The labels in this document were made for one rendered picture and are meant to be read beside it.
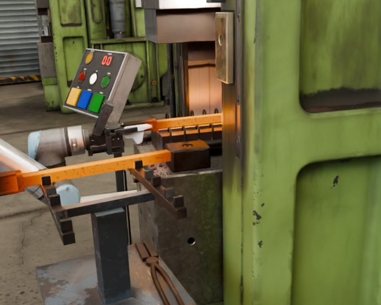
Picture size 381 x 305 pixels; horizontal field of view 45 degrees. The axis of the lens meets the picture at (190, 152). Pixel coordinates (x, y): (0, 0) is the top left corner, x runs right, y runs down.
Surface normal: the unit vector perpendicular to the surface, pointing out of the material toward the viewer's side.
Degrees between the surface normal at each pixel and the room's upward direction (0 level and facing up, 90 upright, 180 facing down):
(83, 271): 0
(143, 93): 90
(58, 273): 0
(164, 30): 90
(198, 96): 90
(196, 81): 90
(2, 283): 0
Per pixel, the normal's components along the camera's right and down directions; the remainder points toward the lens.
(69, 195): 0.50, 0.30
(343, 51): 0.26, 0.27
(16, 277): -0.03, -0.95
